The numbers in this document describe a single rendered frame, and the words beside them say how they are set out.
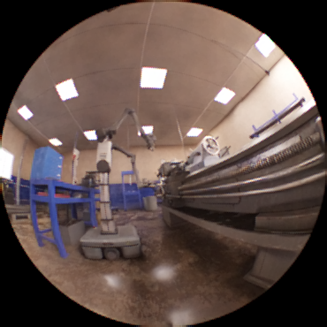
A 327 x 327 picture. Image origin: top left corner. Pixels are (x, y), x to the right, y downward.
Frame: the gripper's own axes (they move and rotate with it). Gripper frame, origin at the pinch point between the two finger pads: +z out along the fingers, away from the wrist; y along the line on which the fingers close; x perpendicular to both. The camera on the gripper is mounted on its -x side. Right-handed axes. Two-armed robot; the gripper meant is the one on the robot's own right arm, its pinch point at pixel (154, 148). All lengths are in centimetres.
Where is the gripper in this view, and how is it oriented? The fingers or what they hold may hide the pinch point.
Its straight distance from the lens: 121.2
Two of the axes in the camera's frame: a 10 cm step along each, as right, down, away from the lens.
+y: -3.6, 3.0, 8.8
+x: -7.3, 4.9, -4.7
